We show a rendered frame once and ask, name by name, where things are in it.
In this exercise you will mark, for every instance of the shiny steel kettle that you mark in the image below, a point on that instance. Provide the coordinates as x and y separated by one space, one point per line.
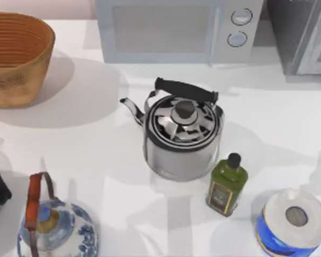
180 139

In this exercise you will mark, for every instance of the green bottle with black cap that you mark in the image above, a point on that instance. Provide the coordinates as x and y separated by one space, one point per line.
226 187

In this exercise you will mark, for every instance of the pale microwave oven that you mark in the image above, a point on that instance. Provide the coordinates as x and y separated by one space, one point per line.
160 29

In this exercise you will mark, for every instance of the microwave oven knob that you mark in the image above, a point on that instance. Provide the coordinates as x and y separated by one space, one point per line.
237 39
241 16

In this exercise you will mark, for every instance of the blue and white porcelain teapot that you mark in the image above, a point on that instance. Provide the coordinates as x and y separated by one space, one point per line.
56 227

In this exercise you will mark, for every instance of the woven brown basket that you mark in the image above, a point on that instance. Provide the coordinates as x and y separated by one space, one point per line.
14 67

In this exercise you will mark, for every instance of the white paper roll blue wrapper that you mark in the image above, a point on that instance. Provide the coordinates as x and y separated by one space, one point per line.
291 222

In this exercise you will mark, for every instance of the grey cabinet with dark inside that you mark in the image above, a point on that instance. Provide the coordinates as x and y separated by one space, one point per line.
305 34

